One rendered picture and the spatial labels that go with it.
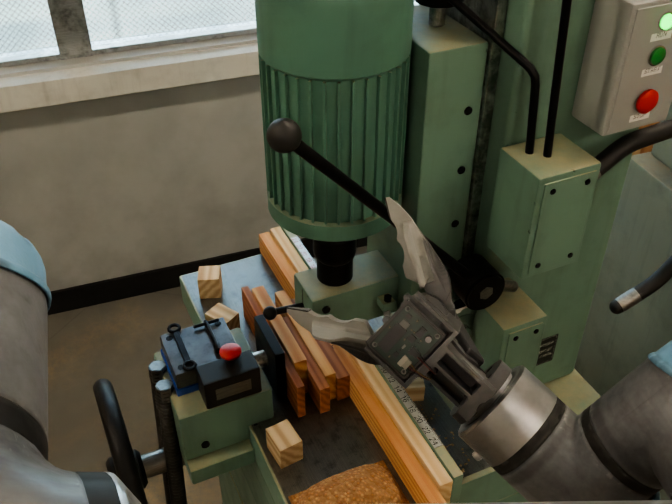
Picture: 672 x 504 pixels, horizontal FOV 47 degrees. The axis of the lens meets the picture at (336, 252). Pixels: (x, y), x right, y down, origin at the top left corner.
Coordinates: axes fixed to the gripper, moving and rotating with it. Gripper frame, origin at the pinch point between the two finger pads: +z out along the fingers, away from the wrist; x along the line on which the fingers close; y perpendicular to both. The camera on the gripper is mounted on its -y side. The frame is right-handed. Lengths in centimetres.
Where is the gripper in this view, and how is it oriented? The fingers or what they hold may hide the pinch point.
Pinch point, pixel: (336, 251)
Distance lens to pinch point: 77.4
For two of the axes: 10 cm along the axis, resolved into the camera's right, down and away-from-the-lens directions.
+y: -2.1, 0.6, -9.8
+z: -7.3, -6.8, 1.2
